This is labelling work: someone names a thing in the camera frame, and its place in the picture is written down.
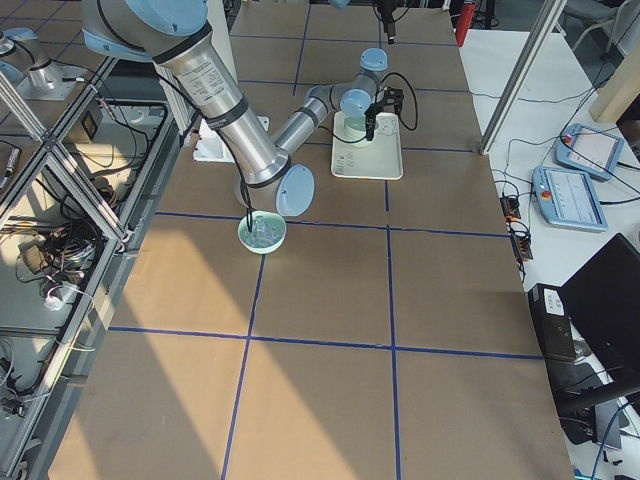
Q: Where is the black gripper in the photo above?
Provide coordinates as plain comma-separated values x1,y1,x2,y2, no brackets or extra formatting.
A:
374,0,398,44
365,102,384,141

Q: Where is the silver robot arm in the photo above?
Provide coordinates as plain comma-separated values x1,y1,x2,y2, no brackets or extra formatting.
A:
82,1,388,217

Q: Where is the cream bear tray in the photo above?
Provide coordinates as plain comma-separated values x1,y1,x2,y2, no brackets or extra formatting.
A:
331,112,404,180

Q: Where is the red fire extinguisher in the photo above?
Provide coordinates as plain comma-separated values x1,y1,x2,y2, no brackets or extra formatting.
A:
455,0,476,48

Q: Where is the green bowl with ice cubes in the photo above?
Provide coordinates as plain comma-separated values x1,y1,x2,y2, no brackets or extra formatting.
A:
237,210,287,255

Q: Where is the orange black power strip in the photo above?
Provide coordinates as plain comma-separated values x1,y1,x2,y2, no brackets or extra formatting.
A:
500,195,533,262

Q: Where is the near blue teach pendant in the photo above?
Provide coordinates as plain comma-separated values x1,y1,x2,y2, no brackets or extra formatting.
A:
531,166,608,232

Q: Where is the blue teach pendant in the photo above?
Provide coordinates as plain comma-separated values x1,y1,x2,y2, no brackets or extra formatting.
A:
531,166,608,232
555,123,623,181

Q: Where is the far blue teach pendant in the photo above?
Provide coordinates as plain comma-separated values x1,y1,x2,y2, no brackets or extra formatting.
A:
555,123,623,181

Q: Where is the black computer box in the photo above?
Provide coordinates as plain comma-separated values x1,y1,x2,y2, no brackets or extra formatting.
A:
528,283,592,363

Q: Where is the black laptop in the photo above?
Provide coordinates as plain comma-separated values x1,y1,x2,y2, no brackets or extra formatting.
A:
560,233,639,372

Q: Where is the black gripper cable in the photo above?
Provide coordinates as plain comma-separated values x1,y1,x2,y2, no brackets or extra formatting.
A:
382,72,419,132

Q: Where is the aluminium frame post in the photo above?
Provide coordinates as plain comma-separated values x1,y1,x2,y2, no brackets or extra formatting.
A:
480,0,567,155

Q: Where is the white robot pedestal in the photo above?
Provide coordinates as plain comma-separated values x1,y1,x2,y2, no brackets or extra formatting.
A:
194,0,237,162

